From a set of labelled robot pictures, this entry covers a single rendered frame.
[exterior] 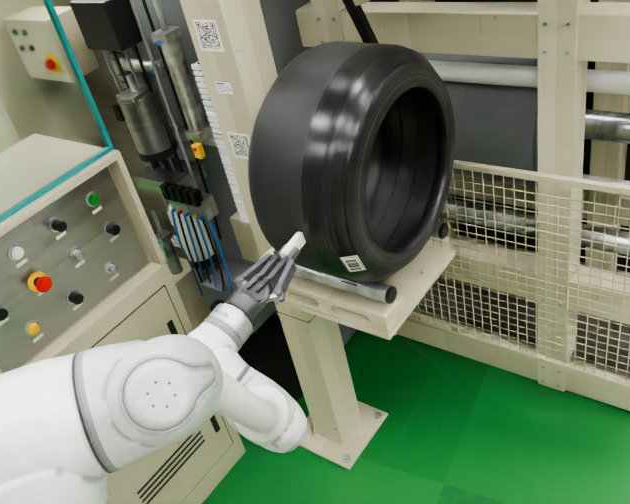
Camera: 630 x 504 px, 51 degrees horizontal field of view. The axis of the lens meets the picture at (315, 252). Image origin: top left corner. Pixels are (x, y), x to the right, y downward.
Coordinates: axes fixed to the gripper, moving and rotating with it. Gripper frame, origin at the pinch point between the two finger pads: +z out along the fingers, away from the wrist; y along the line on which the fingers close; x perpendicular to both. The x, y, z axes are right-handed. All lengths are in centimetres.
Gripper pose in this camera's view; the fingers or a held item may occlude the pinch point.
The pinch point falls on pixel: (293, 247)
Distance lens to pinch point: 142.4
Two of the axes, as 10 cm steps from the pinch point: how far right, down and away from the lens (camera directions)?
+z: 5.3, -6.8, 5.0
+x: 2.8, 7.0, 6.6
